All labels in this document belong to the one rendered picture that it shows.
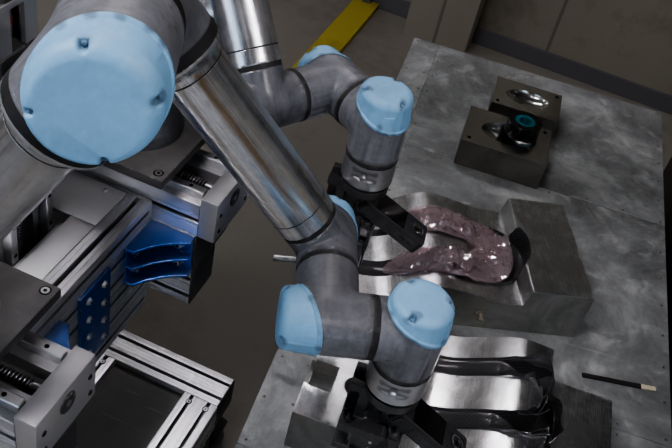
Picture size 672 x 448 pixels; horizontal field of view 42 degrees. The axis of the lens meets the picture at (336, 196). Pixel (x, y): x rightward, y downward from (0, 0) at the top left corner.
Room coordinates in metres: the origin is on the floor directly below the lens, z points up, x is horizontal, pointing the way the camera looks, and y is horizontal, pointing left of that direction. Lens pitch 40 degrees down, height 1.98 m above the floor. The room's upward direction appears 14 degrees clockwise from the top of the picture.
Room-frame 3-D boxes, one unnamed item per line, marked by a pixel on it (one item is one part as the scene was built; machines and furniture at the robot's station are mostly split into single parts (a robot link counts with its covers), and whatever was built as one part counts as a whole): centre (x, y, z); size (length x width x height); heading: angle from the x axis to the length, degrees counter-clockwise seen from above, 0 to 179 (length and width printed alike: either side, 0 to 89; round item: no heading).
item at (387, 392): (0.67, -0.12, 1.17); 0.08 x 0.08 x 0.05
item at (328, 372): (0.87, -0.05, 0.87); 0.05 x 0.05 x 0.04; 83
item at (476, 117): (1.69, -0.35, 0.83); 0.20 x 0.15 x 0.07; 83
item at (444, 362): (0.90, -0.26, 0.92); 0.35 x 0.16 x 0.09; 83
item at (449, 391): (0.89, -0.28, 0.87); 0.50 x 0.26 x 0.14; 83
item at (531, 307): (1.26, -0.24, 0.85); 0.50 x 0.26 x 0.11; 100
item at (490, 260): (1.25, -0.23, 0.90); 0.26 x 0.18 x 0.08; 100
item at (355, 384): (0.68, -0.12, 1.09); 0.09 x 0.08 x 0.12; 83
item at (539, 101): (1.89, -0.41, 0.83); 0.17 x 0.13 x 0.06; 83
